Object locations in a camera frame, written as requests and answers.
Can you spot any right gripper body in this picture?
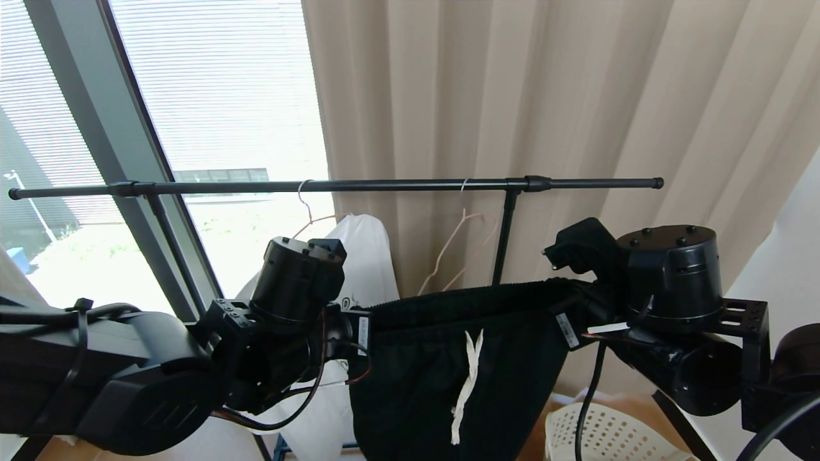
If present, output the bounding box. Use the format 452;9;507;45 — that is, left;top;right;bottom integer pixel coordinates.
554;282;632;352

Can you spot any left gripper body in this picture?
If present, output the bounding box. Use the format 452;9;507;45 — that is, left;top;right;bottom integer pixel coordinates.
320;306;373;366

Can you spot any white garment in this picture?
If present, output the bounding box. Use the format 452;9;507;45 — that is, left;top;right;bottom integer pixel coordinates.
234;214;401;461

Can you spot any black garment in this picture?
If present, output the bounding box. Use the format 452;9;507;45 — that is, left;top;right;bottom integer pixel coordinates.
349;277;584;461

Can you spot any pink clothes hanger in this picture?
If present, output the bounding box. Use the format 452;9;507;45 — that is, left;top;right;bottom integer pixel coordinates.
291;181;353;241
416;179;500;297

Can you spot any white laundry basket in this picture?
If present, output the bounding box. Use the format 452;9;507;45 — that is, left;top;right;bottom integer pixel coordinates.
545;402;702;461

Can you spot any black clothes rack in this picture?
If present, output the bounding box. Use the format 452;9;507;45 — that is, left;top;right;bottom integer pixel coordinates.
8;175;664;461

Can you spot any black cable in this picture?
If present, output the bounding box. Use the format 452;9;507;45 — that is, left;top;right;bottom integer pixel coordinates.
575;341;820;461
0;301;142;327

